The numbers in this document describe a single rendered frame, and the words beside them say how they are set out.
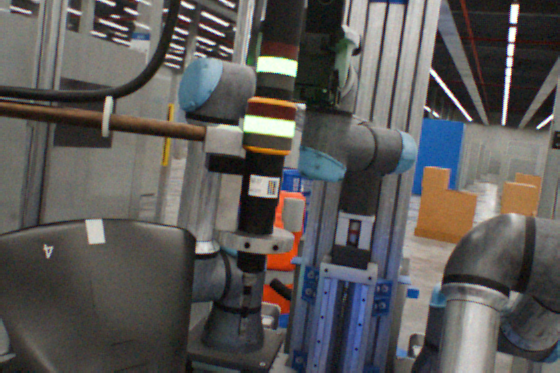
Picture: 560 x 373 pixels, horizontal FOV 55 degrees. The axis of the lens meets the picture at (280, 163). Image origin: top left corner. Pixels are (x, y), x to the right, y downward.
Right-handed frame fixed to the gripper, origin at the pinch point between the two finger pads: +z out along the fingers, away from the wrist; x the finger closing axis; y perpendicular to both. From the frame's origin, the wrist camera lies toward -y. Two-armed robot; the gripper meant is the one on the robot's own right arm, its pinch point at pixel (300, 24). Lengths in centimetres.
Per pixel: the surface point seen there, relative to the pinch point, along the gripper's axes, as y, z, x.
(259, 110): 9.4, 10.2, 0.4
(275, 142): 11.9, 9.9, -1.2
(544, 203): 25, -161, -67
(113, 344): 32.7, 8.6, 12.0
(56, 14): -7, -46, 61
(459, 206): 101, -907, -130
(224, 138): 12.1, 11.1, 2.9
